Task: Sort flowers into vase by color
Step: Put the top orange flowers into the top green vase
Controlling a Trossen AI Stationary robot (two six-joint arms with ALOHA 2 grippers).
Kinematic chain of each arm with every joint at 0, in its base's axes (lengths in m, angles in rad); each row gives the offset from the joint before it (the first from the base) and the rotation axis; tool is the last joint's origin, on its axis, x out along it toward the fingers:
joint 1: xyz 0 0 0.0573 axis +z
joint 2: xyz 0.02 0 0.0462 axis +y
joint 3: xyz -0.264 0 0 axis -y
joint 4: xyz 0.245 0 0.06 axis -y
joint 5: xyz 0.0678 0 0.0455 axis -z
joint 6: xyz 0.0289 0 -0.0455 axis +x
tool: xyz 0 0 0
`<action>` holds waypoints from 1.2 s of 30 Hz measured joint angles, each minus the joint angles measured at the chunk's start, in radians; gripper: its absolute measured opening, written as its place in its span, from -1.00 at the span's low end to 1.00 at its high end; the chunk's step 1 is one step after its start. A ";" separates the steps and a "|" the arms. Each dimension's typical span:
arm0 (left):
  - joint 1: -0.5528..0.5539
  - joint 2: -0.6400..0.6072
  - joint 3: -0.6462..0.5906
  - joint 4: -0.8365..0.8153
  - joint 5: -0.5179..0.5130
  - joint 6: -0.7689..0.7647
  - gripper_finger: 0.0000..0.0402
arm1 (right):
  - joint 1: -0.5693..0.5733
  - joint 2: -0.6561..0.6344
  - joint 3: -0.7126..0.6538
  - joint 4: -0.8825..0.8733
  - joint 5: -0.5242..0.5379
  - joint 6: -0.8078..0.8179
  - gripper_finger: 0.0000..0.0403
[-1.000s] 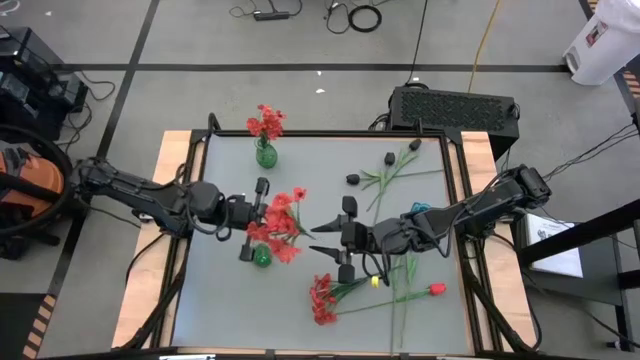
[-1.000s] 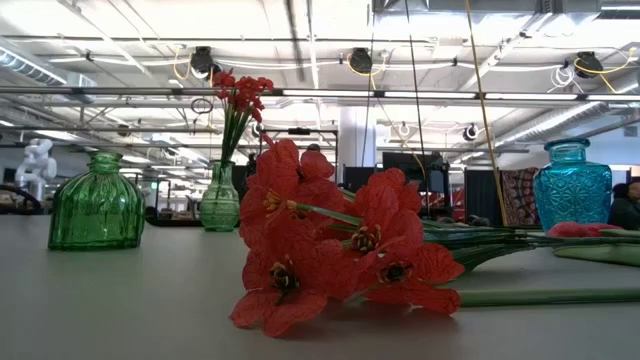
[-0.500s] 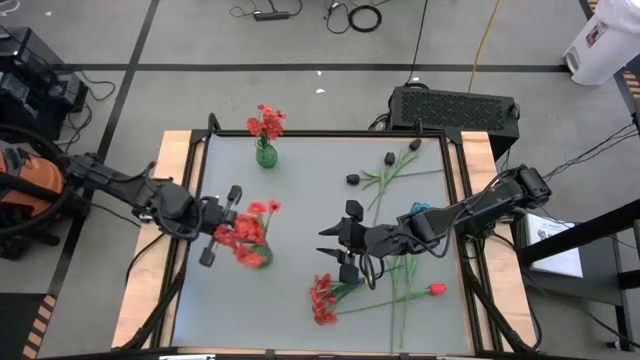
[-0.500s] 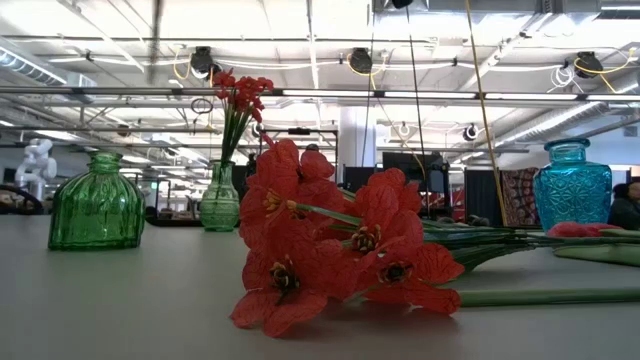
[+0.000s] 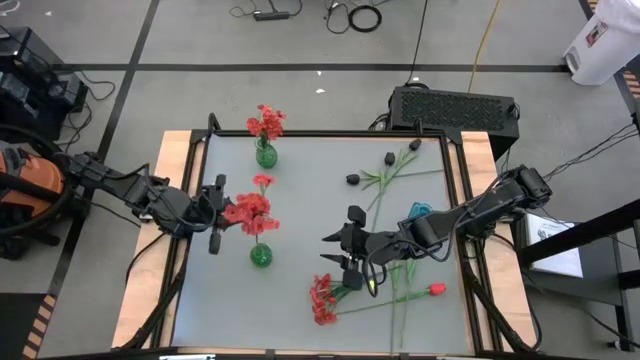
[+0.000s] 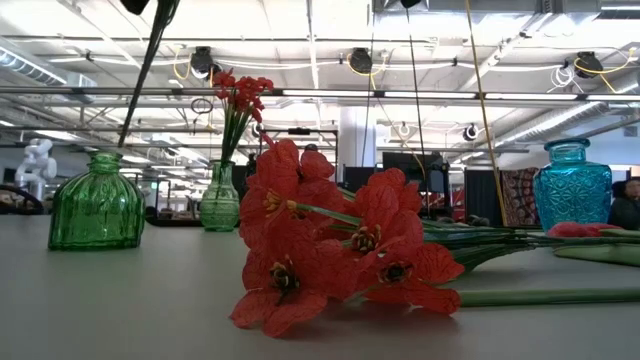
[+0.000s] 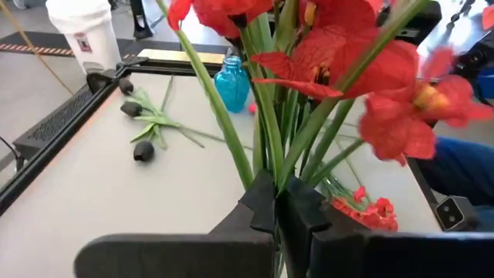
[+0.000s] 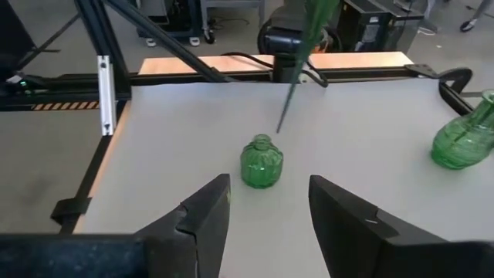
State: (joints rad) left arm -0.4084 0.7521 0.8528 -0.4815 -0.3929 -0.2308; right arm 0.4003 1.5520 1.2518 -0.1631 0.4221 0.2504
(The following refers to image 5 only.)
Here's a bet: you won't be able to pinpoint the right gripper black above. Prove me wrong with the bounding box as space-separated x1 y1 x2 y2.
318 204 401 292

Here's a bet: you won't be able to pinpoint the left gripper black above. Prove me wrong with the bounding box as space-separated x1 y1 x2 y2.
192 173 244 256

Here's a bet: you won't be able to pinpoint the red small-blossom flower bunch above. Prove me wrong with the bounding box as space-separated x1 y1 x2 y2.
245 103 288 150
308 272 356 327
221 172 282 247

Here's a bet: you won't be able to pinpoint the round green glass vase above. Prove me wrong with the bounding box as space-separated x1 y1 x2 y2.
249 242 274 269

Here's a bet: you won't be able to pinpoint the tall green glass vase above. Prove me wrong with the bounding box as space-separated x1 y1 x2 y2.
254 137 279 170

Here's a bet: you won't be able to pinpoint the blue glass vase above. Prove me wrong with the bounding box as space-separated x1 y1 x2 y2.
406 200 435 222

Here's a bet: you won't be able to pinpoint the black computer case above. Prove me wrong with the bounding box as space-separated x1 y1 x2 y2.
388 85 521 160

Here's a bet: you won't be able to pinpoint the orange vacuum cleaner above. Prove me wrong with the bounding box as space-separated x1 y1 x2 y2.
0 123 86 261

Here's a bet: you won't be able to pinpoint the black power strip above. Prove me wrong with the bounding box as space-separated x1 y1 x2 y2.
252 9 291 23

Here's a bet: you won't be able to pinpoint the white paper booklet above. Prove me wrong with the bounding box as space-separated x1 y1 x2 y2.
524 213 585 279

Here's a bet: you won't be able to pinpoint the black electronics boxes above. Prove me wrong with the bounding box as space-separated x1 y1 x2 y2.
0 25 90 144

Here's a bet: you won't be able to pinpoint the black side table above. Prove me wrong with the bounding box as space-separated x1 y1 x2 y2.
514 197 640 351

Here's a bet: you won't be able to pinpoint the white bin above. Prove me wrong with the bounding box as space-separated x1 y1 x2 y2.
562 0 640 87

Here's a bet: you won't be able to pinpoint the black aluminium table frame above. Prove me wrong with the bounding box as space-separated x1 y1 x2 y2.
119 112 544 360

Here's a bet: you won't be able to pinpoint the black floor cable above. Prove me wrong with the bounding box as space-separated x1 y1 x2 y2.
54 69 117 151

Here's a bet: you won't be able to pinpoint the black hanging cable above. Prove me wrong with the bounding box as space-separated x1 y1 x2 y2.
404 0 430 86

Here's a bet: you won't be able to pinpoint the coiled black cable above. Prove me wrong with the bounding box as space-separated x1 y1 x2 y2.
347 4 384 34

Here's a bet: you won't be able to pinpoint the yellow hanging cable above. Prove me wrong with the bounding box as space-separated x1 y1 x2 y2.
467 0 503 95

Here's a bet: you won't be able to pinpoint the black cable bundle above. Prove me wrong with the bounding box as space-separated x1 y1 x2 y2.
542 122 640 181

